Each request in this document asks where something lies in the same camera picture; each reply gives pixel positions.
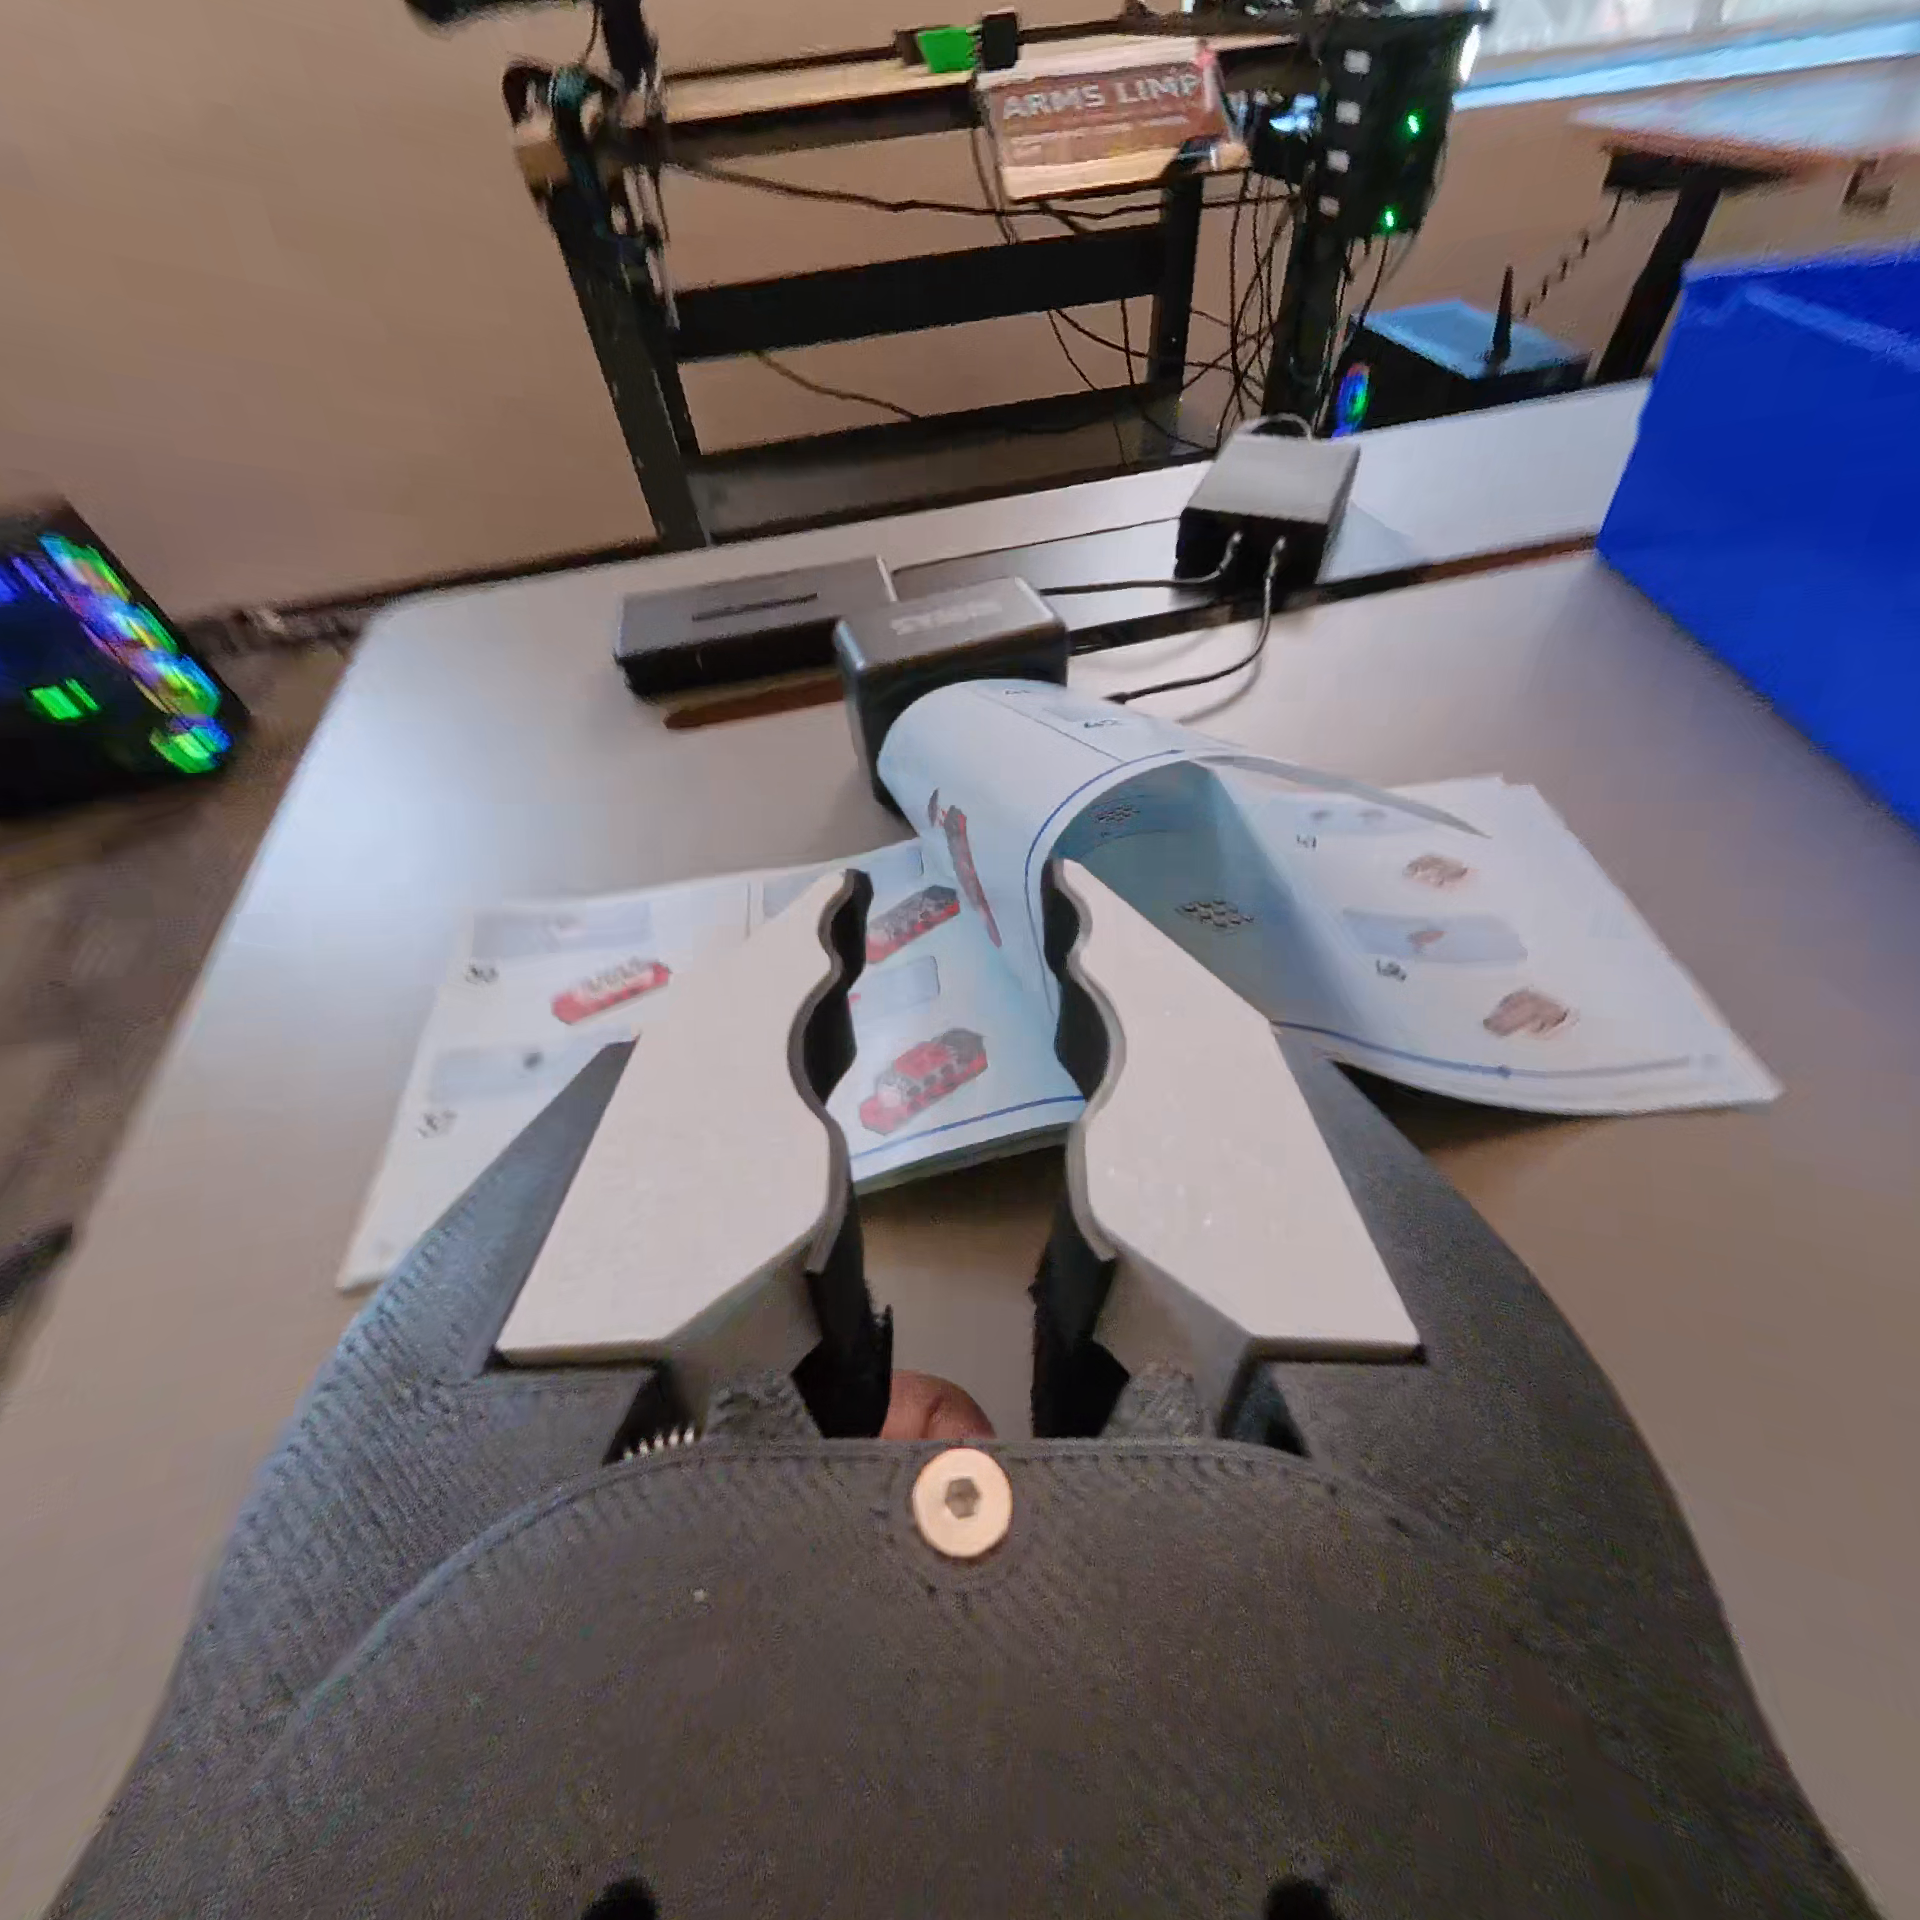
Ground black metal rack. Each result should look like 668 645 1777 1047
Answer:
502 0 1359 552

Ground black box with green lights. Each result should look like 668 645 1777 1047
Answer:
1305 13 1466 244

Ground blue plastic bin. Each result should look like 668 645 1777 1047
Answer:
1594 247 1920 830

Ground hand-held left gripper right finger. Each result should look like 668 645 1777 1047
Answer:
1025 856 1421 1436

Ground black computer with antenna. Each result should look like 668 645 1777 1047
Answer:
1332 266 1590 442

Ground black cube box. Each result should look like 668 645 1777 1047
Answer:
829 577 1069 821

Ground grey desk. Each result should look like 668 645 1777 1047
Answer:
0 547 1920 1920

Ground large grid window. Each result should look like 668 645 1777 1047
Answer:
1448 0 1920 109

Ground flat black box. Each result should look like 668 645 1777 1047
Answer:
615 554 898 699

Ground printed desk sign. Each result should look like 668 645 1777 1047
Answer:
976 43 1252 206

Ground computer with colourful lights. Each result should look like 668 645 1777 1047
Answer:
0 501 250 825

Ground brick instruction booklet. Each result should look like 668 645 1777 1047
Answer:
335 673 1785 1294

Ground black box with cables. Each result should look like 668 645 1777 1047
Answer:
1174 435 1363 591

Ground wooden top desk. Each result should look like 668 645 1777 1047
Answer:
1573 69 1920 386

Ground green plastic block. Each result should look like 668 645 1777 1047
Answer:
905 13 1025 80

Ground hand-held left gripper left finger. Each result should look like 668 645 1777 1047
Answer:
491 869 898 1436

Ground person's left hand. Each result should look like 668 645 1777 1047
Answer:
883 1370 996 1436

